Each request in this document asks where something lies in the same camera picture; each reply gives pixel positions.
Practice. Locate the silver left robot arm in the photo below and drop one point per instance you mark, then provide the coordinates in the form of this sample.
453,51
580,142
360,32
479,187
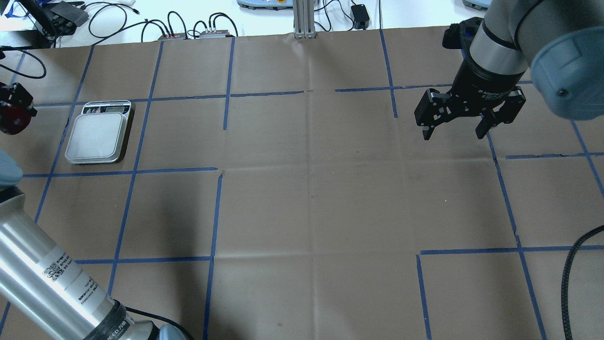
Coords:
39,278

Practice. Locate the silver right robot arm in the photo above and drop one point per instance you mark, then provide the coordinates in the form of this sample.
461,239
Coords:
559,41

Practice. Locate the aluminium frame post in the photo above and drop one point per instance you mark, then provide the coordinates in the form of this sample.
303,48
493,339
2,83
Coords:
304,27

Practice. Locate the red yellow mango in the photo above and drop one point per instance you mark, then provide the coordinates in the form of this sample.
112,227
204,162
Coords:
13,120

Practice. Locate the black power adapter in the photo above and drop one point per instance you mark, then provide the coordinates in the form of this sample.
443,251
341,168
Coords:
360,16

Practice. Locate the brown cardboard table cover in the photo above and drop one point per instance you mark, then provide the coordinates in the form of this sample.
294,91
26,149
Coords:
272,189

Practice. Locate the silver digital kitchen scale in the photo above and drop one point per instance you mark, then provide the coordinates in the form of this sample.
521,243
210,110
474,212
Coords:
99,133

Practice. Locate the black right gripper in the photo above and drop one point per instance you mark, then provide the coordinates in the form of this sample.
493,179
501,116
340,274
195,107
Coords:
486,81

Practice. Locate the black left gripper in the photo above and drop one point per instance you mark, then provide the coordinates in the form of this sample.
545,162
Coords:
14,97

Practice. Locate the small grey usb hub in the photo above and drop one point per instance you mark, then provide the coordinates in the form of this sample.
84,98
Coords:
214,34

